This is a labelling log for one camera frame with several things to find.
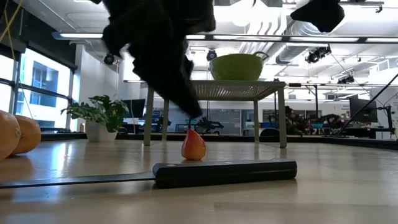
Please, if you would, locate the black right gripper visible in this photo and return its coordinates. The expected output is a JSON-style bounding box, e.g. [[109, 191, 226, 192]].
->
[[290, 0, 345, 34]]

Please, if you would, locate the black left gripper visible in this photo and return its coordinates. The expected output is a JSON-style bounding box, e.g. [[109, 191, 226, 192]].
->
[[101, 0, 217, 119]]

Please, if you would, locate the red-orange pear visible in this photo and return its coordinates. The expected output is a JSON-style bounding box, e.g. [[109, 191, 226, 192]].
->
[[181, 118, 207, 161]]

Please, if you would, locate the green plastic colander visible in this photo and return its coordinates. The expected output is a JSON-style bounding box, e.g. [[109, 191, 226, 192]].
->
[[208, 51, 270, 82]]

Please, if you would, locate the orange fruit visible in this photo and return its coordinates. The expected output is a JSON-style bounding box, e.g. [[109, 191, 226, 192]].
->
[[0, 109, 22, 161], [11, 114, 42, 156]]

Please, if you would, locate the black monitor on arm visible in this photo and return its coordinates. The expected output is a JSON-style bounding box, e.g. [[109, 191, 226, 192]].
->
[[348, 95, 379, 124]]

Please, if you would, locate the black computer monitor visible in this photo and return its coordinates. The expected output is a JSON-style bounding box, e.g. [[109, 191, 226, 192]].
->
[[121, 98, 146, 119]]

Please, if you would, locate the black track light cluster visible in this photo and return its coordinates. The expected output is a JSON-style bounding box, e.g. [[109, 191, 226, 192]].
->
[[337, 74, 355, 85], [304, 45, 332, 65]]

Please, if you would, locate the pale green perforated metal shelf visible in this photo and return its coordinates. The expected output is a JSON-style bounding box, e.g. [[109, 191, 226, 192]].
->
[[143, 79, 287, 149]]

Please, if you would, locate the potted plant in white pot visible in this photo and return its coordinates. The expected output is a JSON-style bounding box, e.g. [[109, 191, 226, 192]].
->
[[60, 95, 130, 143]]

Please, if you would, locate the long ceiling light bar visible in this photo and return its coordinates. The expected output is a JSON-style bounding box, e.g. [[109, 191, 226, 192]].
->
[[52, 30, 398, 44]]

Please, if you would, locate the background person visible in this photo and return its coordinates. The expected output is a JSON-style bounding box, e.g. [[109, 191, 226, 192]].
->
[[284, 105, 312, 135]]

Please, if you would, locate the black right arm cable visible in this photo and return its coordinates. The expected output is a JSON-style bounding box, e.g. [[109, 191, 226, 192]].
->
[[337, 73, 398, 135]]

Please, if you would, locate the black-handled kitchen knife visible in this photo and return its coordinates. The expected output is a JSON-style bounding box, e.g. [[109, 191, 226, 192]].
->
[[0, 159, 298, 190]]

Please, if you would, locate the yellow hanging cable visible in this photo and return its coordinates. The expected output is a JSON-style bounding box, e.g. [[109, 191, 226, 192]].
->
[[0, 0, 34, 121]]

